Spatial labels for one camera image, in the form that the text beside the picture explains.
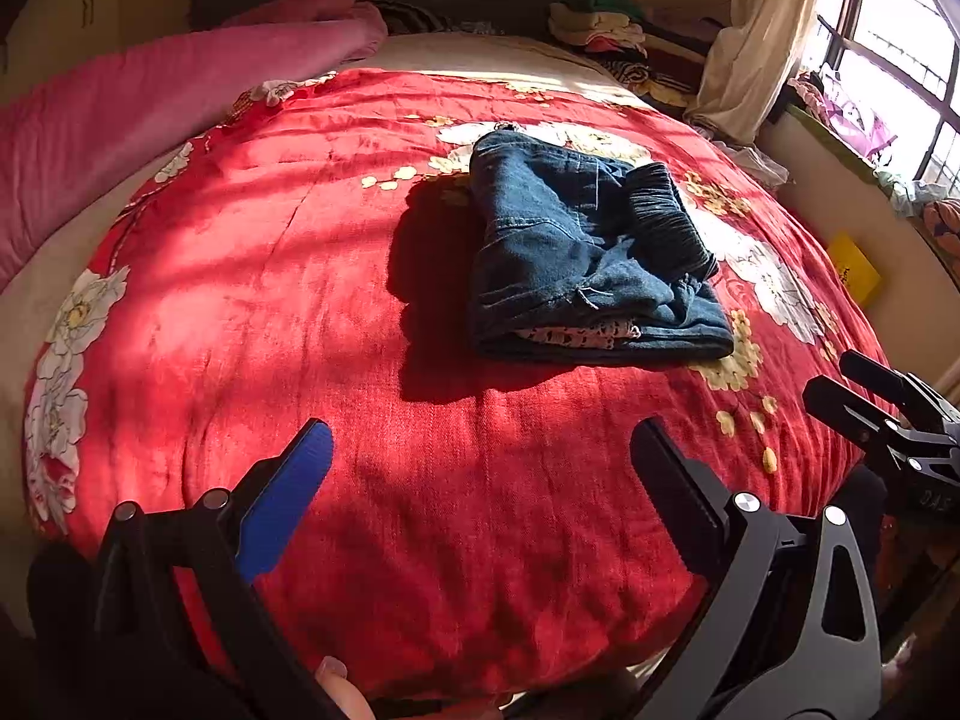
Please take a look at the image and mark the blue denim pants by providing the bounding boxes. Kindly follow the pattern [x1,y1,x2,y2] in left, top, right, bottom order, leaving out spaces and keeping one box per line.
[470,128,734,366]

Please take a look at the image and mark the left hand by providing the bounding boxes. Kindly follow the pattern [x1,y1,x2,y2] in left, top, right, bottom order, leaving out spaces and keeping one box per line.
[314,656,374,720]

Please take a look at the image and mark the yellow card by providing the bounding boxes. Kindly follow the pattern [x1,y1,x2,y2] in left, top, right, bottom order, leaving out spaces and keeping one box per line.
[827,232,882,307]

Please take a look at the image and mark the patterned orange cushion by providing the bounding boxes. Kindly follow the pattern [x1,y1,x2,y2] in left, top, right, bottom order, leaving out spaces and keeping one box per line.
[921,199,960,281]

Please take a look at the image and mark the purple garment at window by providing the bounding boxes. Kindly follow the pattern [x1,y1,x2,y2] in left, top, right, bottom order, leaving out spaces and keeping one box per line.
[788,71,896,164]

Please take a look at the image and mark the red floral blanket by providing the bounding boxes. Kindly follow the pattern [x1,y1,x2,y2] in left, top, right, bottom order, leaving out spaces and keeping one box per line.
[21,68,882,699]

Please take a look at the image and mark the window with metal bars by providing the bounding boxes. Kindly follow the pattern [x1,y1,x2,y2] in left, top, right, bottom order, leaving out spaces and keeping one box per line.
[800,0,958,197]

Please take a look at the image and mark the cream curtain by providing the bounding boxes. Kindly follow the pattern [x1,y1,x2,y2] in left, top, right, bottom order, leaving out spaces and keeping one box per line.
[686,0,817,145]

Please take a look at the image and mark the pile of folded clothes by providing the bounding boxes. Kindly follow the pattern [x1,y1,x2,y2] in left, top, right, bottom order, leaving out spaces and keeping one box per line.
[547,0,726,114]

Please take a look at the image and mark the beige wardrobe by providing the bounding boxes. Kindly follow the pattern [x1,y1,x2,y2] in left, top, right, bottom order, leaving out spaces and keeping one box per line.
[2,0,187,103]

